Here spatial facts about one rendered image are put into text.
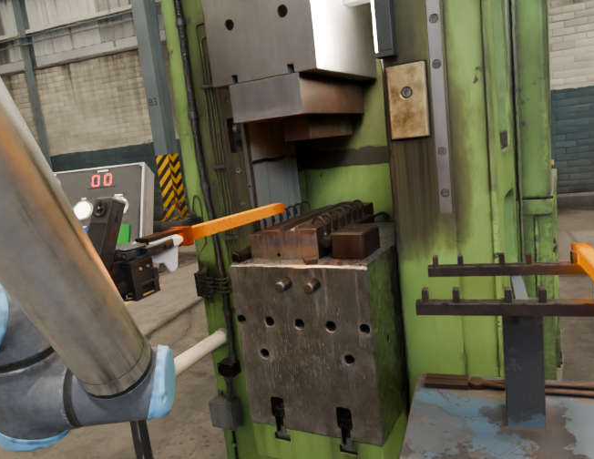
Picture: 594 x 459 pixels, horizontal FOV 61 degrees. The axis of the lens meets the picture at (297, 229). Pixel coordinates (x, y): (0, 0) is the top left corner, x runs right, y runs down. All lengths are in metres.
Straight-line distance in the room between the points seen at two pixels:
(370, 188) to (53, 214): 1.32
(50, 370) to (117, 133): 8.39
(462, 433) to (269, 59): 0.90
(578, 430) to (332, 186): 1.07
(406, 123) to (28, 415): 0.96
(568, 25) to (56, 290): 7.02
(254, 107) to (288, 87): 0.10
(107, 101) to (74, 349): 8.61
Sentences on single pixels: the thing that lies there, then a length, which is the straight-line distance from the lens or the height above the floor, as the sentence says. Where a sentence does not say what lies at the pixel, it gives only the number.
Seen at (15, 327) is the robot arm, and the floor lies 1.03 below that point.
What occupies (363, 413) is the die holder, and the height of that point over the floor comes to 0.55.
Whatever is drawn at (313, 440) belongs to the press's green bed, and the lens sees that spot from 1.41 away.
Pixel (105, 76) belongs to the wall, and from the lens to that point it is 9.16.
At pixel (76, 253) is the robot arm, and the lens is 0.50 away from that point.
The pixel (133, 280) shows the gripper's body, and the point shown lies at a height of 1.03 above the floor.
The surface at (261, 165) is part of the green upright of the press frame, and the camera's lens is 1.53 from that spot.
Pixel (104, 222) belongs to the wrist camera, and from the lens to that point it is 0.81.
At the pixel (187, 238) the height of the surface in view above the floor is 1.06.
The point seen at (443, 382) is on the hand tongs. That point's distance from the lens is 1.10.
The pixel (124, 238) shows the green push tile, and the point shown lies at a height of 1.01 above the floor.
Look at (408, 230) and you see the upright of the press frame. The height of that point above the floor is 0.95.
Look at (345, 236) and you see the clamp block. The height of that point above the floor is 0.97.
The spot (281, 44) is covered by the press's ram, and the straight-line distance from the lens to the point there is 1.26.
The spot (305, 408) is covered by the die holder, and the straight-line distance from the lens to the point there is 1.37.
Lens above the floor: 1.20
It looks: 10 degrees down
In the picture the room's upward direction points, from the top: 7 degrees counter-clockwise
